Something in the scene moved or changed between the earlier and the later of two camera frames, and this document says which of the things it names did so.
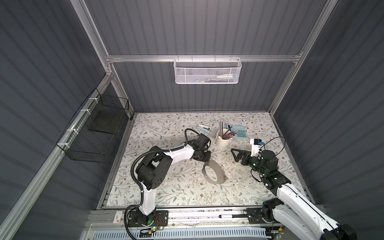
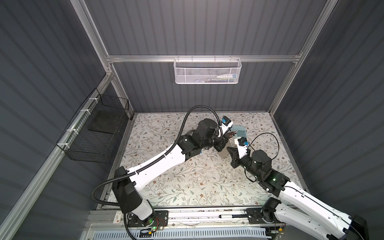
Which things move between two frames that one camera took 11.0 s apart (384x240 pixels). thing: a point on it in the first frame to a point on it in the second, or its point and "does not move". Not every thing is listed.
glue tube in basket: x=232 y=76 does not move
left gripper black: x=207 y=158 to x=222 y=141
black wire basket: x=89 y=137 does not move
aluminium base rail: x=116 y=220 does not move
